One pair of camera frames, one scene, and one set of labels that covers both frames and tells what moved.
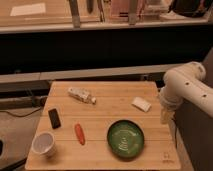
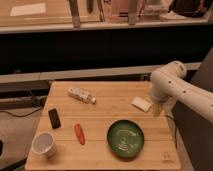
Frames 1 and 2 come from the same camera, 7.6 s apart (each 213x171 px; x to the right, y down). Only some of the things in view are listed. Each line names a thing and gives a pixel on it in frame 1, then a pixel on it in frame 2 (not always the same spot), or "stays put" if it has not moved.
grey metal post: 74,10 stays put
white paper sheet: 31,9 stays put
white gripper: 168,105 to 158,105
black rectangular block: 53,115 stays put
